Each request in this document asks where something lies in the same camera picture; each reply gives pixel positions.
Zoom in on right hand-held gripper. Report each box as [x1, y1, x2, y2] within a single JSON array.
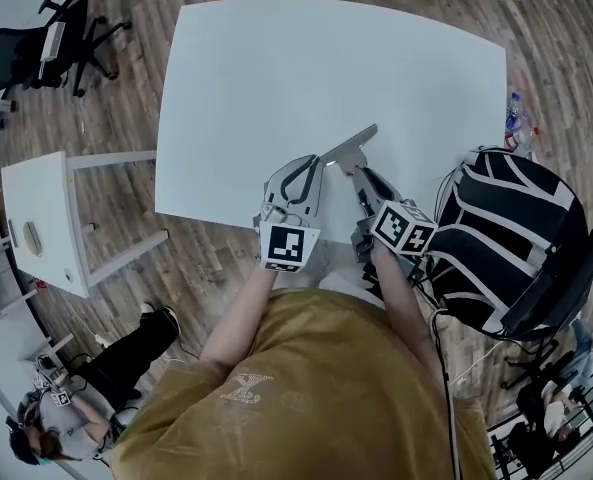
[[350, 166, 439, 265]]

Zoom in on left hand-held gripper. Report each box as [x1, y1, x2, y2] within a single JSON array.
[[252, 153, 326, 274]]

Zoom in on person's right forearm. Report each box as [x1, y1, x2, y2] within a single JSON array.
[[370, 240, 446, 385]]

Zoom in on person's left forearm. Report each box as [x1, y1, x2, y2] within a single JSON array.
[[200, 262, 280, 375]]

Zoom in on person's white trousers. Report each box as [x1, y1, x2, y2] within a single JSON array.
[[319, 267, 388, 310]]

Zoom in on clear plastic bottle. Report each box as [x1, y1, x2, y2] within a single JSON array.
[[504, 92, 525, 133], [505, 121, 541, 153]]

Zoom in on person's mustard shirt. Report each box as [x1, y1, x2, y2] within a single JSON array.
[[109, 287, 498, 480]]

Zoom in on small white desk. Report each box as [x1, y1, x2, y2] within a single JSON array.
[[0, 150, 170, 300]]

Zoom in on white box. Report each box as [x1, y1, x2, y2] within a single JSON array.
[[39, 21, 68, 62]]

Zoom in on black mesh office chair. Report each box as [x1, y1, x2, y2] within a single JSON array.
[[0, 0, 133, 101]]

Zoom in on black metal railing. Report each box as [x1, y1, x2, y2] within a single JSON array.
[[485, 392, 593, 480]]

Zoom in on thick black cable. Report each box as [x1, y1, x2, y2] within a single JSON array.
[[427, 307, 463, 480]]

